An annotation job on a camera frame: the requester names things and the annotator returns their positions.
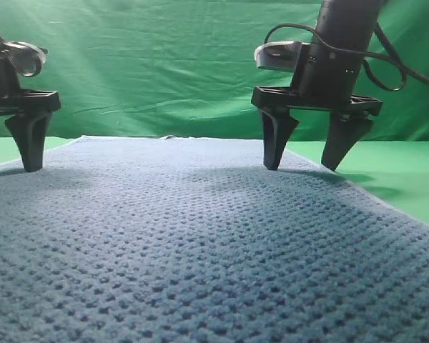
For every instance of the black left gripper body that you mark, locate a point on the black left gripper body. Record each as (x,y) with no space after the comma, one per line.
(13,96)

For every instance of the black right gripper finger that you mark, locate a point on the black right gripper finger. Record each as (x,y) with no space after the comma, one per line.
(343,133)
(277,127)

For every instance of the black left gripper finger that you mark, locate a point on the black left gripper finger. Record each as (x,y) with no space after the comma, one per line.
(29,132)

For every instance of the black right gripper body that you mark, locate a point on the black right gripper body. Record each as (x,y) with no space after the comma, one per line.
(317,89)

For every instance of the blue waffle-weave towel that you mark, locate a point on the blue waffle-weave towel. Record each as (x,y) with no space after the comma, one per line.
(193,240)

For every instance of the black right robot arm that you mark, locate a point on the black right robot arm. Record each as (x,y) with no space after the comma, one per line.
(342,34)

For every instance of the green backdrop cloth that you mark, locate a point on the green backdrop cloth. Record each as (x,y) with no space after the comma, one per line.
(186,68)

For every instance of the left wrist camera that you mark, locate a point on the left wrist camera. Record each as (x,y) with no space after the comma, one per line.
(27,59)

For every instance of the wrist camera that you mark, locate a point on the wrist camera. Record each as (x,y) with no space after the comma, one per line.
(280,55)
(27,59)

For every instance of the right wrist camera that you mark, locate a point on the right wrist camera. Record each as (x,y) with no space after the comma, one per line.
(280,55)

